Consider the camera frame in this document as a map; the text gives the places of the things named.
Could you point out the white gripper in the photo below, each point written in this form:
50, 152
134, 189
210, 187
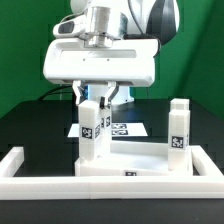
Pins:
127, 62

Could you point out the sheet with fiducial markers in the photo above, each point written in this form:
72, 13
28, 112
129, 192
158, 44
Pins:
118, 129

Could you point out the white U-shaped frame fence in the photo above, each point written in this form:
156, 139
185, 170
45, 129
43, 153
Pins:
209, 183

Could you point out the white desk top tray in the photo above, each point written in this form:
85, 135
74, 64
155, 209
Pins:
128, 158

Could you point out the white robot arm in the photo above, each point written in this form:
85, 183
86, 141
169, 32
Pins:
106, 47

